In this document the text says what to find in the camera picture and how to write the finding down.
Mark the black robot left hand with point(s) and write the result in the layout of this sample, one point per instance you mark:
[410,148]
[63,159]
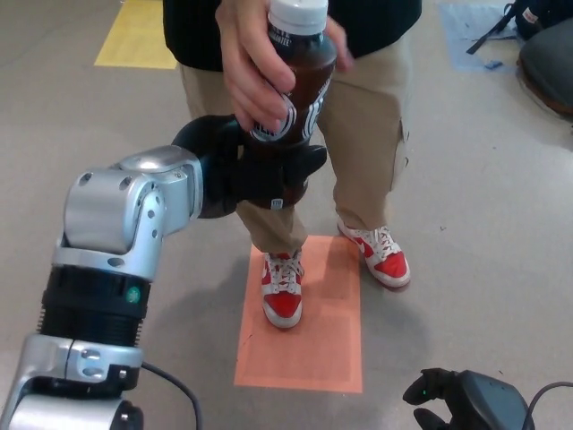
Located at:
[215,179]

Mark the yellow paper floor sheet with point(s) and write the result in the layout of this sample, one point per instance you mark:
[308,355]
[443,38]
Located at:
[136,38]

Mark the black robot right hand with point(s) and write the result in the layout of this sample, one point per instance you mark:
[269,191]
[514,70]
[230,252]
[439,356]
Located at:
[474,398]

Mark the orange paper floor sheet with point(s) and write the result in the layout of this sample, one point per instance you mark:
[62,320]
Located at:
[309,354]

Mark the person's black shirt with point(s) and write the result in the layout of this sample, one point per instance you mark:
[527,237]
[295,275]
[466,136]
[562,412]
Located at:
[192,31]

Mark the person's red white sneaker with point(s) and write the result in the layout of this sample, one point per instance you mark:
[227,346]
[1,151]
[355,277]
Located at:
[282,295]
[387,264]

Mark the black backpack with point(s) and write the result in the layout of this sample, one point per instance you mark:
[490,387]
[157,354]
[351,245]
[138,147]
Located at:
[537,15]

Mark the blue tape scrap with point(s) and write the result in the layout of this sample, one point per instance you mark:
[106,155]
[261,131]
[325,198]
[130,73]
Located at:
[491,65]

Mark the person's right red white sneaker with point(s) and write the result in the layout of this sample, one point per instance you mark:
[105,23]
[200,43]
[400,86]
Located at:
[282,295]

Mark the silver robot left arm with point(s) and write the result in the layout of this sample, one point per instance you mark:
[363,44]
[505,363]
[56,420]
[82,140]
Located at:
[112,201]

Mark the person's right hand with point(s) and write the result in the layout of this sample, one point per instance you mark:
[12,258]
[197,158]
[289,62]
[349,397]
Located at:
[250,67]

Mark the blue paper floor sheet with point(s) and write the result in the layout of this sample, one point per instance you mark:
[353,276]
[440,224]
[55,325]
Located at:
[456,31]

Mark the grey padded seat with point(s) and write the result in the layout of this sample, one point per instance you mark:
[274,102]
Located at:
[550,67]

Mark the brown protein shake bottle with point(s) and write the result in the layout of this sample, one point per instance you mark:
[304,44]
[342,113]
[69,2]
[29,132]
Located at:
[309,67]

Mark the person's left red white sneaker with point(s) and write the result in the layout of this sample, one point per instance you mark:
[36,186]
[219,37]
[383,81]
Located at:
[387,264]

